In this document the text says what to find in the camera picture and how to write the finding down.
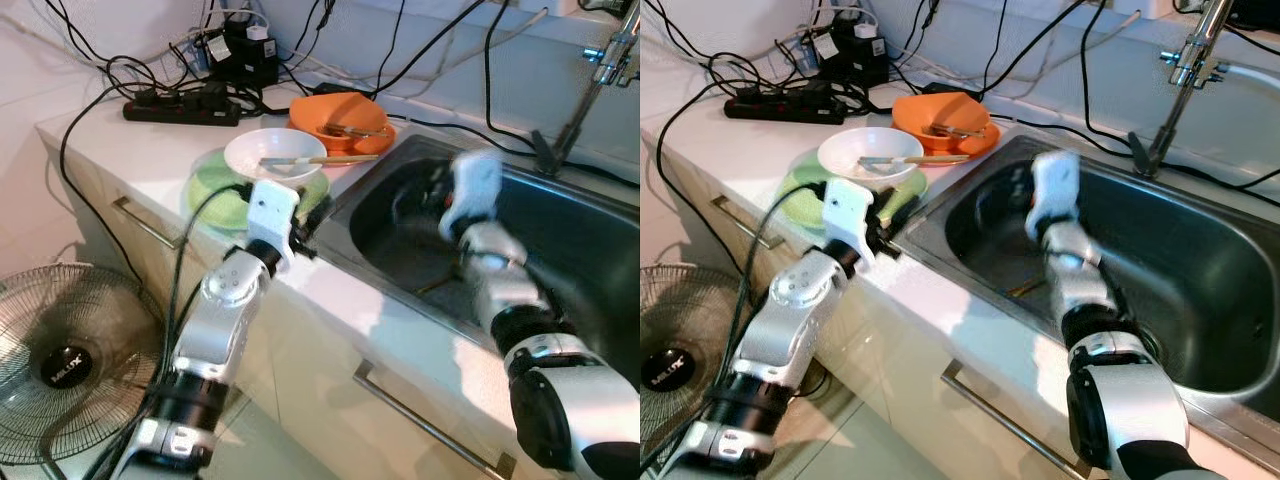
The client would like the black floor fan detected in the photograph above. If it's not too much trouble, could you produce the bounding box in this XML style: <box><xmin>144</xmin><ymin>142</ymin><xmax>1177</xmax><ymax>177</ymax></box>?
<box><xmin>640</xmin><ymin>262</ymin><xmax>746</xmax><ymax>451</ymax></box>
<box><xmin>0</xmin><ymin>262</ymin><xmax>166</xmax><ymax>466</ymax></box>

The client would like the white water hose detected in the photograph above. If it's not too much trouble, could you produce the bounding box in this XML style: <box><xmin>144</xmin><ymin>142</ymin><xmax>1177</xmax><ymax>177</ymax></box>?
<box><xmin>1225</xmin><ymin>60</ymin><xmax>1280</xmax><ymax>83</ymax></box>

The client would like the black power adapter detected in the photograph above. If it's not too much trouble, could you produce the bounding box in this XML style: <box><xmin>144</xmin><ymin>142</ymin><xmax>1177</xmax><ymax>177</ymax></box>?
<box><xmin>810</xmin><ymin>20</ymin><xmax>886</xmax><ymax>86</ymax></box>
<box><xmin>205</xmin><ymin>22</ymin><xmax>281</xmax><ymax>86</ymax></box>

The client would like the orange bowl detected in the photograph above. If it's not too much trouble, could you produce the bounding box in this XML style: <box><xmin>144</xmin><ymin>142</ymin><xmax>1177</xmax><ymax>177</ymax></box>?
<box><xmin>288</xmin><ymin>92</ymin><xmax>391</xmax><ymax>151</ymax></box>
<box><xmin>892</xmin><ymin>92</ymin><xmax>993</xmax><ymax>151</ymax></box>

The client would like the white bowl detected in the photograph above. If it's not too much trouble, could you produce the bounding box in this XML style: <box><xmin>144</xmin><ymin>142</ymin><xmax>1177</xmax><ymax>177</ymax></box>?
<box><xmin>818</xmin><ymin>127</ymin><xmax>925</xmax><ymax>183</ymax></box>
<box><xmin>224</xmin><ymin>128</ymin><xmax>327</xmax><ymax>183</ymax></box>

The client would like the chrome gooseneck faucet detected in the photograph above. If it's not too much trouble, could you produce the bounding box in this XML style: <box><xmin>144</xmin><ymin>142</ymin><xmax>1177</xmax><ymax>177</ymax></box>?
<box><xmin>540</xmin><ymin>0</ymin><xmax>641</xmax><ymax>176</ymax></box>
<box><xmin>1145</xmin><ymin>0</ymin><xmax>1236</xmax><ymax>179</ymax></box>

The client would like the steel drawer handle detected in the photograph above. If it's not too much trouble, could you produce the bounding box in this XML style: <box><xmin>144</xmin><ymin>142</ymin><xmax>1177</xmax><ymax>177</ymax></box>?
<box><xmin>112</xmin><ymin>195</ymin><xmax>186</xmax><ymax>251</ymax></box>
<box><xmin>352</xmin><ymin>360</ymin><xmax>516</xmax><ymax>480</ymax></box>
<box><xmin>702</xmin><ymin>190</ymin><xmax>776</xmax><ymax>246</ymax></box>
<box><xmin>942</xmin><ymin>360</ymin><xmax>1091</xmax><ymax>479</ymax></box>

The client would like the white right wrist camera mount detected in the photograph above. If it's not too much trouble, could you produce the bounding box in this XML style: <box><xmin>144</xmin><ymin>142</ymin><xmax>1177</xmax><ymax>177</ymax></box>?
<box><xmin>1025</xmin><ymin>150</ymin><xmax>1083</xmax><ymax>241</ymax></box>
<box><xmin>440</xmin><ymin>150</ymin><xmax>504</xmax><ymax>241</ymax></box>

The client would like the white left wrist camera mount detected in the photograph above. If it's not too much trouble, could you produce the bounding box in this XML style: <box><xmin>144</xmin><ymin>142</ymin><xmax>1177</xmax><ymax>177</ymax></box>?
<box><xmin>245</xmin><ymin>180</ymin><xmax>301</xmax><ymax>271</ymax></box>
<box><xmin>822</xmin><ymin>178</ymin><xmax>876</xmax><ymax>266</ymax></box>

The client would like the stainless steel sink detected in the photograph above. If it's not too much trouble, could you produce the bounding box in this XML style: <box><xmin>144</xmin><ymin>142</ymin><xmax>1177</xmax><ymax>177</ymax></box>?
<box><xmin>318</xmin><ymin>135</ymin><xmax>641</xmax><ymax>396</ymax></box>
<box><xmin>895</xmin><ymin>135</ymin><xmax>1280</xmax><ymax>421</ymax></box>

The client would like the chrome faucet diverter valve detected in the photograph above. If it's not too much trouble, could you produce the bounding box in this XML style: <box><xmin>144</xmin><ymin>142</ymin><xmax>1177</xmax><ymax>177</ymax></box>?
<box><xmin>1160</xmin><ymin>40</ymin><xmax>1233</xmax><ymax>89</ymax></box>
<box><xmin>583</xmin><ymin>40</ymin><xmax>641</xmax><ymax>89</ymax></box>

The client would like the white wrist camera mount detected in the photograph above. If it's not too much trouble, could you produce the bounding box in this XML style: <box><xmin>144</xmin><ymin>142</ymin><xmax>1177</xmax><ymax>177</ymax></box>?
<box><xmin>245</xmin><ymin>180</ymin><xmax>301</xmax><ymax>271</ymax></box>
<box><xmin>440</xmin><ymin>150</ymin><xmax>504</xmax><ymax>241</ymax></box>
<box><xmin>1025</xmin><ymin>150</ymin><xmax>1083</xmax><ymax>241</ymax></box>
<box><xmin>822</xmin><ymin>178</ymin><xmax>876</xmax><ymax>266</ymax></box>

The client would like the black power strip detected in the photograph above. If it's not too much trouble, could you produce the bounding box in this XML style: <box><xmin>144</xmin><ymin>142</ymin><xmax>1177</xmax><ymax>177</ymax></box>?
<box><xmin>122</xmin><ymin>92</ymin><xmax>243</xmax><ymax>128</ymax></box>
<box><xmin>724</xmin><ymin>92</ymin><xmax>846</xmax><ymax>126</ymax></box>

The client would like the orange plate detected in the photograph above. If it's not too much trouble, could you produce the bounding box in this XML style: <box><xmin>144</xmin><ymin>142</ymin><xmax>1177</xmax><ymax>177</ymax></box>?
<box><xmin>340</xmin><ymin>122</ymin><xmax>397</xmax><ymax>158</ymax></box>
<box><xmin>945</xmin><ymin>120</ymin><xmax>1001</xmax><ymax>158</ymax></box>

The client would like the chrome faucet lever handle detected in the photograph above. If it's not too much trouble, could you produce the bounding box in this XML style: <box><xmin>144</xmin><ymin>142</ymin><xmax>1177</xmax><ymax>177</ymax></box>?
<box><xmin>530</xmin><ymin>130</ymin><xmax>561</xmax><ymax>173</ymax></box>
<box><xmin>1128</xmin><ymin>130</ymin><xmax>1161</xmax><ymax>176</ymax></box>

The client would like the white cable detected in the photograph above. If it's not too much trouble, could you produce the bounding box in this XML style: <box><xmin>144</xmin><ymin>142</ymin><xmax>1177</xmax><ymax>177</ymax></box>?
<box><xmin>1000</xmin><ymin>8</ymin><xmax>1143</xmax><ymax>91</ymax></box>
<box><xmin>395</xmin><ymin>8</ymin><xmax>551</xmax><ymax>91</ymax></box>

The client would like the green plate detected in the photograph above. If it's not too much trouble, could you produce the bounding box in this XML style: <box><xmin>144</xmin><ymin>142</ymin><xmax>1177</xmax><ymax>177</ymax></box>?
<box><xmin>780</xmin><ymin>148</ymin><xmax>929</xmax><ymax>233</ymax></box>
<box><xmin>185</xmin><ymin>148</ymin><xmax>331</xmax><ymax>236</ymax></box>

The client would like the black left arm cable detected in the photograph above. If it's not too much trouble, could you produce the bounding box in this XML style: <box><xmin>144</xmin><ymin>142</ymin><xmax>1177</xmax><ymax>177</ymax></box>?
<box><xmin>640</xmin><ymin>182</ymin><xmax>831</xmax><ymax>471</ymax></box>
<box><xmin>95</xmin><ymin>183</ymin><xmax>251</xmax><ymax>480</ymax></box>

